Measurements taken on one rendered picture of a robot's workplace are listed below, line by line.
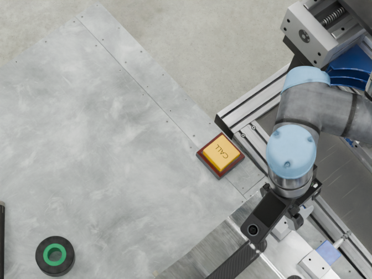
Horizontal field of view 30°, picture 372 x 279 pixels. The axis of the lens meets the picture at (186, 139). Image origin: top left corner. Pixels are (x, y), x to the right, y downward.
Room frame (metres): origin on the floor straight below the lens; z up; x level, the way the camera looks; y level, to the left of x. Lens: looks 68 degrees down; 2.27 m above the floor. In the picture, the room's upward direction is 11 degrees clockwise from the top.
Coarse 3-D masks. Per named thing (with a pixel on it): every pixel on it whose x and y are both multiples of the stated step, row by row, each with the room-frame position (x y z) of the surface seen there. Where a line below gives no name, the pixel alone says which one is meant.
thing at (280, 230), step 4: (316, 184) 0.51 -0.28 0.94; (304, 208) 0.45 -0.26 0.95; (284, 216) 0.42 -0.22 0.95; (280, 220) 0.42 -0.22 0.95; (284, 220) 0.42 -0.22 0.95; (280, 224) 0.41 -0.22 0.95; (284, 224) 0.41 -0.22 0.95; (276, 228) 0.40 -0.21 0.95; (280, 228) 0.40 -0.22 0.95; (284, 228) 0.40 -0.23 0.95; (276, 232) 0.40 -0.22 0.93; (280, 232) 0.39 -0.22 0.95; (284, 232) 0.40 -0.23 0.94; (288, 232) 0.41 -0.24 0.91; (280, 236) 0.39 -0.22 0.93; (284, 236) 0.40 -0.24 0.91
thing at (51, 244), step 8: (48, 240) 0.31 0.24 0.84; (56, 240) 0.31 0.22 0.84; (64, 240) 0.32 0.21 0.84; (40, 248) 0.29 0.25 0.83; (48, 248) 0.29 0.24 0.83; (56, 248) 0.30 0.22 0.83; (64, 248) 0.30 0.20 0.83; (72, 248) 0.30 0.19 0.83; (40, 256) 0.27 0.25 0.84; (48, 256) 0.28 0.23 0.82; (64, 256) 0.28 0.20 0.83; (72, 256) 0.29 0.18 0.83; (40, 264) 0.26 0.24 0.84; (48, 264) 0.26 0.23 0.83; (56, 264) 0.27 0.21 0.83; (64, 264) 0.27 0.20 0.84; (72, 264) 0.27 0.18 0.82; (48, 272) 0.25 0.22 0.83; (56, 272) 0.25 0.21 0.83; (64, 272) 0.25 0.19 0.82
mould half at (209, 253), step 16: (256, 192) 0.49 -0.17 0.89; (240, 208) 0.44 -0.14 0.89; (224, 224) 0.40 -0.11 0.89; (240, 224) 0.41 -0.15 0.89; (208, 240) 0.36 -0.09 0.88; (224, 240) 0.37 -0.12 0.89; (240, 240) 0.38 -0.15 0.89; (272, 240) 0.39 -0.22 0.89; (288, 240) 0.40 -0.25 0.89; (192, 256) 0.33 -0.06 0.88; (208, 256) 0.33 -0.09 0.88; (224, 256) 0.34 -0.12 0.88; (272, 256) 0.36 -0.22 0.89; (288, 256) 0.36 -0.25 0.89; (304, 256) 0.37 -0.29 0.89; (176, 272) 0.28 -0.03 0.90; (192, 272) 0.29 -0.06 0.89; (208, 272) 0.30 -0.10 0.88; (256, 272) 0.32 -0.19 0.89; (272, 272) 0.32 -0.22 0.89; (288, 272) 0.33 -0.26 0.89; (304, 272) 0.34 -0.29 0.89
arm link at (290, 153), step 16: (288, 128) 0.46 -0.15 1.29; (304, 128) 0.46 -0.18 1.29; (272, 144) 0.43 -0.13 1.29; (288, 144) 0.43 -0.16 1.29; (304, 144) 0.43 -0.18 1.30; (272, 160) 0.41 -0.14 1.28; (288, 160) 0.41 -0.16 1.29; (304, 160) 0.41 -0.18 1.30; (272, 176) 0.41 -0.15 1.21; (288, 176) 0.39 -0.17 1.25; (304, 176) 0.41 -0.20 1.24
